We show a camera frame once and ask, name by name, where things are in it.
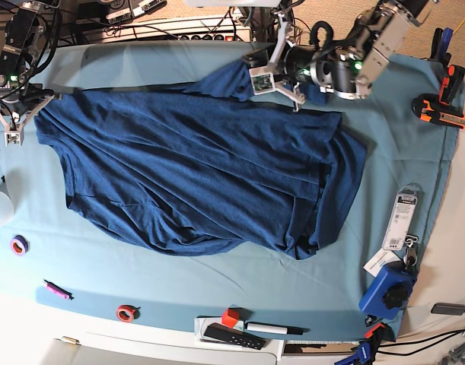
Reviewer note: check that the pink marker pen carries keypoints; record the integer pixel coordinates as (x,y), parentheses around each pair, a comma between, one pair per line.
(58,291)

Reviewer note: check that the red tape roll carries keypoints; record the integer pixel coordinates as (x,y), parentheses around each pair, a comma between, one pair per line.
(127,313)

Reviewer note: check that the grey blister package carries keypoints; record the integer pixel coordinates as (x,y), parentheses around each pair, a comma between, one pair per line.
(400,219)

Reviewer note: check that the blue black clamp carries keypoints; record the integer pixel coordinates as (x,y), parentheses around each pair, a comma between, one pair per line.
(440,43)

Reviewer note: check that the white paper card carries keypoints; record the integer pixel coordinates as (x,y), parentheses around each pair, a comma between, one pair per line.
(381,258)

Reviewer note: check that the grey small device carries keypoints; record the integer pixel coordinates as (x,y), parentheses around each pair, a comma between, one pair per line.
(448,309)

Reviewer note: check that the blue spring clamp bottom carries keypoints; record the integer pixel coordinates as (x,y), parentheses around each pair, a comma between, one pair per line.
(366,351)

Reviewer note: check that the white plastic cup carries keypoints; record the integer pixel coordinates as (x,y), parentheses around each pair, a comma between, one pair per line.
(0,211)

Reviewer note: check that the blue t-shirt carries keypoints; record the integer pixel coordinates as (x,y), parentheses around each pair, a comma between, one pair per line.
(198,169)

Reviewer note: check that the orange black upright clamp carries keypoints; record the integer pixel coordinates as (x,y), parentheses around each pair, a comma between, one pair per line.
(451,83)

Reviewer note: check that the white black marker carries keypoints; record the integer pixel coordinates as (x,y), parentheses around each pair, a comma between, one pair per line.
(274,329)

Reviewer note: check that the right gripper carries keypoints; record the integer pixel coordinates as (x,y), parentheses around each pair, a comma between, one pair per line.
(16,114)

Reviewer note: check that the blue box black knob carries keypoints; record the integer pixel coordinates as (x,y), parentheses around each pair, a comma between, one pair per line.
(388,292)

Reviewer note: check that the black remote control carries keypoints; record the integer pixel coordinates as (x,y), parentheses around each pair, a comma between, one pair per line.
(231,336)

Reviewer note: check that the purple tape roll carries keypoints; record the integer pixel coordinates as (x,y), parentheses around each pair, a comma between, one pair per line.
(19,245)

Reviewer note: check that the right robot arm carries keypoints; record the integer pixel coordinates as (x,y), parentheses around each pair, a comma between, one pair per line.
(31,39)

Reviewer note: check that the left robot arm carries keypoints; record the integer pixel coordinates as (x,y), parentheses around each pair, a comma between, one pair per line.
(347,68)

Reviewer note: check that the keys with carabiner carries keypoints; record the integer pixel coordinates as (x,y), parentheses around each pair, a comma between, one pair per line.
(410,258)

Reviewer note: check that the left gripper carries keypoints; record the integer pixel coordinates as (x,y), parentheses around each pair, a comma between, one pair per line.
(266,67)

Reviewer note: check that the red cube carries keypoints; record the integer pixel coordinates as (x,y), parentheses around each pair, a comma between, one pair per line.
(230,318)

